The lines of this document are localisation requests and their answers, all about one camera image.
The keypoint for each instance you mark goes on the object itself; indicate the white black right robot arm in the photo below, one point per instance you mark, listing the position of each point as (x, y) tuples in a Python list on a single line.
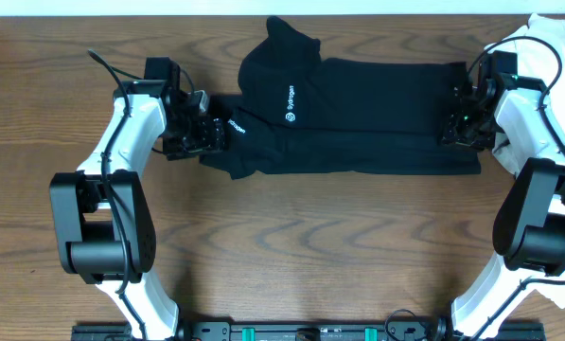
[(504, 109)]

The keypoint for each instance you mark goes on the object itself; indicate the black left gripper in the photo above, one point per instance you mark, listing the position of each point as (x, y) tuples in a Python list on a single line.
[(208, 139)]

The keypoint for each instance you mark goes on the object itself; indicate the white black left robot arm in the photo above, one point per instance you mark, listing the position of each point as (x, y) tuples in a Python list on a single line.
[(104, 229)]

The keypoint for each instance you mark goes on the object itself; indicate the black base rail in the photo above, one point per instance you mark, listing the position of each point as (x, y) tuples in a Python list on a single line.
[(399, 329)]

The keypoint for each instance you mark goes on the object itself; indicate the pile of white clothes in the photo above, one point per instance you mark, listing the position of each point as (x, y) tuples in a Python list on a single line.
[(540, 46)]

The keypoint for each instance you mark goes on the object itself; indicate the black t-shirt with logo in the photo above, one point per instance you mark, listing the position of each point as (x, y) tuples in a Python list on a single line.
[(298, 112)]

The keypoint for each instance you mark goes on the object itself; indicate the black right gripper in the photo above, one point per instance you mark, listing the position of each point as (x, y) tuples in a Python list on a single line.
[(450, 134)]

